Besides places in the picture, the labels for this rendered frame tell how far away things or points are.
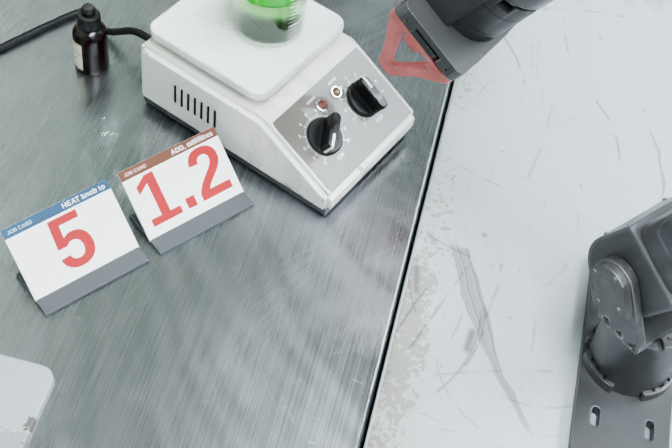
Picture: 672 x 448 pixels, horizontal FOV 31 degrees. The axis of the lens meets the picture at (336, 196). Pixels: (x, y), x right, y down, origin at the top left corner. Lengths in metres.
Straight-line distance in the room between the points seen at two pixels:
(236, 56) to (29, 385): 0.30
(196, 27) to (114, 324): 0.25
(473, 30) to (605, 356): 0.26
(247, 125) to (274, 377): 0.21
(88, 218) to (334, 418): 0.24
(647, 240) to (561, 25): 0.42
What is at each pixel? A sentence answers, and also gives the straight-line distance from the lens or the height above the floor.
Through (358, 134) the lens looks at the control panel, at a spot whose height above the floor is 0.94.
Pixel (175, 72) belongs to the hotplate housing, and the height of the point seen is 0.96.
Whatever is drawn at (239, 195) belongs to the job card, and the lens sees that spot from 0.98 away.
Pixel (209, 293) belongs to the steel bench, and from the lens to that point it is 0.92.
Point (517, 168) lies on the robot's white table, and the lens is 1.04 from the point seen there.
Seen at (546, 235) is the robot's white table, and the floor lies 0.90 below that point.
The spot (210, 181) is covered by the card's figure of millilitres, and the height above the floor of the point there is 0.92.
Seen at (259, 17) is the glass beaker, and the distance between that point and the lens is 0.95.
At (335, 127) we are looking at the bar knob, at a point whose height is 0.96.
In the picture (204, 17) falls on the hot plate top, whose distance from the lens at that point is 1.00.
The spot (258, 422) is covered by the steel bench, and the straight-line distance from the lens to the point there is 0.87.
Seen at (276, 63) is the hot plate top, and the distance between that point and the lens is 0.96.
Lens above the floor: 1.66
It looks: 50 degrees down
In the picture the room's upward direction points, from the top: 10 degrees clockwise
